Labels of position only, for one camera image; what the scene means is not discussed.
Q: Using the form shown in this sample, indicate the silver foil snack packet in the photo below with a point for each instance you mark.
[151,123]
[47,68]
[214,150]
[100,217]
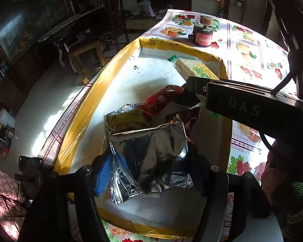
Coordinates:
[148,161]

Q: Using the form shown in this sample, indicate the dark wooden bench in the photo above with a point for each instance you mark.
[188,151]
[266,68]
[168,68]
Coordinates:
[91,23]

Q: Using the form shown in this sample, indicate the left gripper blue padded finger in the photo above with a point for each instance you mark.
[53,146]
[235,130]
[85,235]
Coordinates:
[102,172]

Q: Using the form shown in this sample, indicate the wooden stool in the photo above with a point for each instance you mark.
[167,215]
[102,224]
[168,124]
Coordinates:
[86,57]

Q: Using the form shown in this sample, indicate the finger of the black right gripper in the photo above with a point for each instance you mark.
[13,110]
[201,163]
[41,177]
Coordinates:
[194,92]

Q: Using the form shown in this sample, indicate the white box with yellow rim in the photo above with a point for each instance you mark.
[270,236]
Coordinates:
[137,72]

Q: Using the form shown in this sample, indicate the small cork topped jar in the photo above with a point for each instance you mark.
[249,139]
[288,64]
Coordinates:
[206,21]

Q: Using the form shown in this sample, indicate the red labelled jar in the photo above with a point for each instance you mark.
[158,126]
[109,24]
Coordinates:
[202,35]

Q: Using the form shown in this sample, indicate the yellow green cracker packet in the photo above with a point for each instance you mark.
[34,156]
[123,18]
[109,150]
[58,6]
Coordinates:
[188,67]

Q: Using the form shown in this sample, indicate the floral fruit tablecloth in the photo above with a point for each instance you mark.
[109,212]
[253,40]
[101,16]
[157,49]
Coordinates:
[248,57]

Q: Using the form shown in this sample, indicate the red cartoon snack packet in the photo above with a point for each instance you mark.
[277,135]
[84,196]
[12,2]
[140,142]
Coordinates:
[171,93]

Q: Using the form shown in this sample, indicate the gold green snack packet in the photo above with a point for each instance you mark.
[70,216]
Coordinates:
[127,118]

